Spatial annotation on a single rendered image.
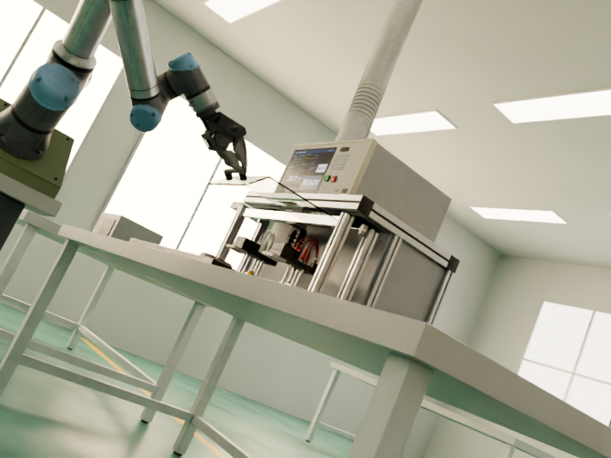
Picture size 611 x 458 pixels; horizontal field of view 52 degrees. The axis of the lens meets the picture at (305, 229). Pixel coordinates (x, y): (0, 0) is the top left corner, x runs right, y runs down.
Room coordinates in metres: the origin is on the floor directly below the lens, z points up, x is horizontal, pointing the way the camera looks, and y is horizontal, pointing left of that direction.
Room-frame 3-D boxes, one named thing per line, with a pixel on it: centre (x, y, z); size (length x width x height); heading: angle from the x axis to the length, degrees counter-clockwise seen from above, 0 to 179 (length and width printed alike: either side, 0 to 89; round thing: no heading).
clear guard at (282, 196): (1.88, 0.13, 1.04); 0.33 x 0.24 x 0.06; 122
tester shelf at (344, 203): (2.09, -0.12, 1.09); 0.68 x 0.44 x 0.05; 32
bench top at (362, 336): (2.05, -0.05, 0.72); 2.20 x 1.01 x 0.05; 32
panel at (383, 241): (2.05, -0.06, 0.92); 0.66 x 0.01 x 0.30; 32
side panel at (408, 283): (1.85, -0.36, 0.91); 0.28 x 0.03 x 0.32; 122
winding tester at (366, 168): (2.08, -0.13, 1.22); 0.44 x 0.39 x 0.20; 32
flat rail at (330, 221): (1.97, 0.07, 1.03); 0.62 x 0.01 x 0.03; 32
